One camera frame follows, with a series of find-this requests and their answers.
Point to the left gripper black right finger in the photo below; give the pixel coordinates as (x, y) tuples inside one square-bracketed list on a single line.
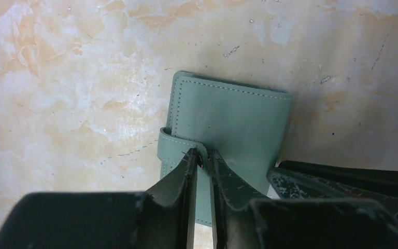
[(245, 218)]

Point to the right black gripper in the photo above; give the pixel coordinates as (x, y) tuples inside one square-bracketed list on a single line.
[(302, 180)]

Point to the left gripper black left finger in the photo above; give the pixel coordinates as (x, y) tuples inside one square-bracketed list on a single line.
[(160, 217)]

